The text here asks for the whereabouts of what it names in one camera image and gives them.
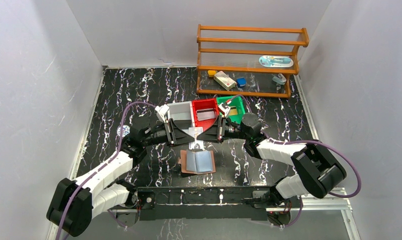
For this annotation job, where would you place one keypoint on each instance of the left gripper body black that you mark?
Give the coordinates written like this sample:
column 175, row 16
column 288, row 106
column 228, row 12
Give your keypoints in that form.
column 169, row 132

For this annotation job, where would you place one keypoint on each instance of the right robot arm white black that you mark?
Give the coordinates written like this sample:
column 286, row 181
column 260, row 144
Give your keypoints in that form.
column 317, row 170

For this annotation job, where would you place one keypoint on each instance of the red plastic bin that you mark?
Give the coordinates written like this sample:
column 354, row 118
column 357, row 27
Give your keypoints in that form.
column 203, row 104

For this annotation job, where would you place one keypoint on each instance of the green plastic bin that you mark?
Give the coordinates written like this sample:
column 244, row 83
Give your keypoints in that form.
column 237, row 107

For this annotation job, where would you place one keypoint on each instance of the light blue tape dispenser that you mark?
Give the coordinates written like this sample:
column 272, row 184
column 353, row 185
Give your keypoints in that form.
column 279, row 79

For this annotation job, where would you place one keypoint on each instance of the gold card in green bin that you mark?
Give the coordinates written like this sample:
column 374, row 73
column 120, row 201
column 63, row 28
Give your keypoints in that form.
column 233, row 111

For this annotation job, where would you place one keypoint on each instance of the teal packaged tool on shelf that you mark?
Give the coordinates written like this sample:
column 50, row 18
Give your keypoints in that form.
column 275, row 61

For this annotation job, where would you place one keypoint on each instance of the small yellow block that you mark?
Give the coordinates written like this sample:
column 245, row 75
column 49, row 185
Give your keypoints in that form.
column 211, row 73

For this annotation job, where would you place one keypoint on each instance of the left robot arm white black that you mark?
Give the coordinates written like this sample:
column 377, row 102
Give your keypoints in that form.
column 76, row 202

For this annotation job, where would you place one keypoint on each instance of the white cardboard box on shelf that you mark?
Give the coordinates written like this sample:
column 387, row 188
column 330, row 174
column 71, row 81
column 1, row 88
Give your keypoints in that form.
column 224, row 80

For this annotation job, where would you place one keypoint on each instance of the small blue block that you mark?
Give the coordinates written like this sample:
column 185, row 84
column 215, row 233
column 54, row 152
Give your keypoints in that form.
column 241, row 82

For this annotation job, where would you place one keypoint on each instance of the silver credit card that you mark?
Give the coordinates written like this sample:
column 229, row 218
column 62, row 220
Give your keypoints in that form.
column 196, row 144

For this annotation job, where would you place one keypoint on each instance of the white card in red bin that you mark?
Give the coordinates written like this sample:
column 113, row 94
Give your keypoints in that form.
column 205, row 114

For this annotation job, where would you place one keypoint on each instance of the white plastic bin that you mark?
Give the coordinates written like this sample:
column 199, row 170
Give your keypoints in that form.
column 180, row 111

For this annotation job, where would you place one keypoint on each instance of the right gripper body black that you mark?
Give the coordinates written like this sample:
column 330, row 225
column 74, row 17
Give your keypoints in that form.
column 228, row 130

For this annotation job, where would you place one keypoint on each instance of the blue patterned can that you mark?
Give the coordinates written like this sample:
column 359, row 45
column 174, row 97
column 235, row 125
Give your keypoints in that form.
column 122, row 131

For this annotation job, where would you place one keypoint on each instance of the brown leather card holder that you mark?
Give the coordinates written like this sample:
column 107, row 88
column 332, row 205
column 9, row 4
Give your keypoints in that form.
column 197, row 162

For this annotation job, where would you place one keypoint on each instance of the wooden orange shelf rack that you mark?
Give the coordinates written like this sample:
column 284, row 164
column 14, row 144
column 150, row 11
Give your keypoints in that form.
column 236, row 50

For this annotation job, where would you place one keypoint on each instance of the black metal base frame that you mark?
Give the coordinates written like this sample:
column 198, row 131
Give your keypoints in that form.
column 257, row 203

